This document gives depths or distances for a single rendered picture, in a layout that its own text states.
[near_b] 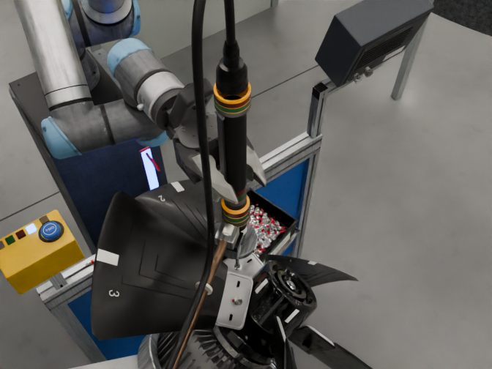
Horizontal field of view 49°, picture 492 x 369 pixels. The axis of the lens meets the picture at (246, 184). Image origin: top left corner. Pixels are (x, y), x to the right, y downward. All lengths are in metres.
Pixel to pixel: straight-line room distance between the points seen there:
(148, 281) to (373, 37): 0.85
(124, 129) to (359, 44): 0.66
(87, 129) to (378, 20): 0.80
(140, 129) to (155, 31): 2.09
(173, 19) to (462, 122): 1.62
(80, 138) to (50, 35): 0.18
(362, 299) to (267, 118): 1.06
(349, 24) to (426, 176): 1.45
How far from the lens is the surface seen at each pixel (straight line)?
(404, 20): 1.46
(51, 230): 1.25
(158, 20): 3.01
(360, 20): 1.41
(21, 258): 1.25
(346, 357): 1.02
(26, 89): 1.56
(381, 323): 2.31
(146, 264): 0.82
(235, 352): 0.97
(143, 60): 0.89
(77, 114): 0.96
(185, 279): 0.85
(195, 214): 1.09
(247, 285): 0.94
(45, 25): 0.99
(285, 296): 0.92
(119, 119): 0.96
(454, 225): 2.61
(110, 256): 0.80
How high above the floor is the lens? 2.11
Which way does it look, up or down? 55 degrees down
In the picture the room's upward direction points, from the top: straight up
